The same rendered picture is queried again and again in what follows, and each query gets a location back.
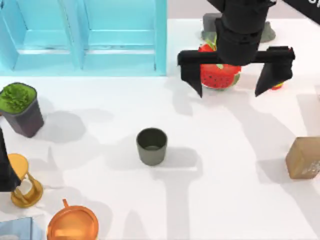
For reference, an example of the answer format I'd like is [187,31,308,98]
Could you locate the small red and yellow object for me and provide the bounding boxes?
[271,80,285,91]

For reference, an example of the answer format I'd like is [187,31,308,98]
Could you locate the red strawberry-shaped fruit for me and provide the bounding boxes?
[198,34,242,91]

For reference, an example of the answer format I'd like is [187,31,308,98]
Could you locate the grey rounded object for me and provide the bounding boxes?
[201,13,276,43]

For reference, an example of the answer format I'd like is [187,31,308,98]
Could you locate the dark grey-green cup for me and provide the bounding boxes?
[136,127,168,167]

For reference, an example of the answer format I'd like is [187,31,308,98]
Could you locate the brown cardboard box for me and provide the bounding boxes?
[285,136,320,180]

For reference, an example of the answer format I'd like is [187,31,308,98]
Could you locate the light blue rack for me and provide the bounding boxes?
[0,0,168,77]

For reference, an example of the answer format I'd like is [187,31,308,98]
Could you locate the dark pot with green plant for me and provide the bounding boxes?
[0,83,45,139]

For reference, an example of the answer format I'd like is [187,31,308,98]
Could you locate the golden hourglass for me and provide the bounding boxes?
[6,153,44,209]

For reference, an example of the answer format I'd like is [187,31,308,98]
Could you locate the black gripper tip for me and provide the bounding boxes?
[0,126,22,193]

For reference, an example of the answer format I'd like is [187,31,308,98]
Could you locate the blue-grey box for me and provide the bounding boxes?
[0,216,46,240]

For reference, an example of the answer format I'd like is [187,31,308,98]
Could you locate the copper cup with handle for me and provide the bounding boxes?
[46,198,100,240]

